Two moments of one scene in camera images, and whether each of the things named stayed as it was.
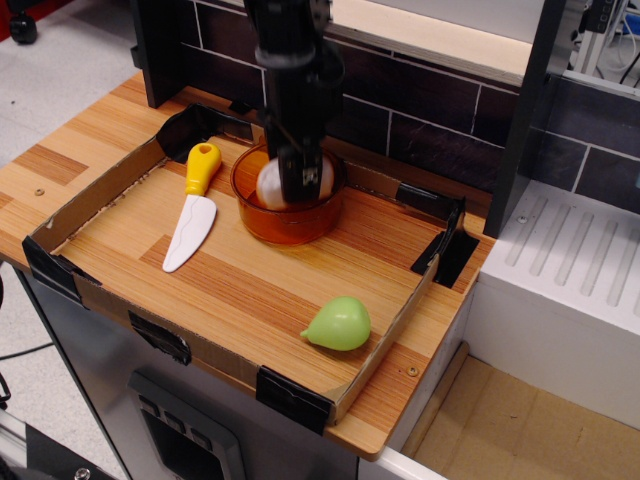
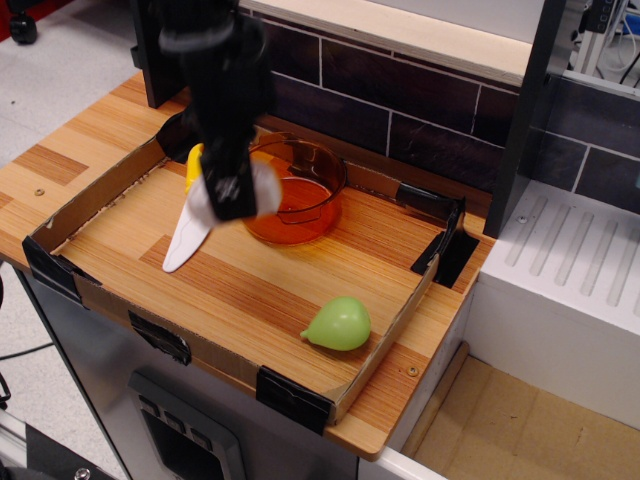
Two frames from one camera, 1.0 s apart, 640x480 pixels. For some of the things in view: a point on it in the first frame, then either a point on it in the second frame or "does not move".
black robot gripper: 304,96 → 231,90
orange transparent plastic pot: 294,225 does not move
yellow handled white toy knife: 199,211 does not move
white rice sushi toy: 269,185 → 267,191
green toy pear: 342,324 does not move
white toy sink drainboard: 557,302 does not move
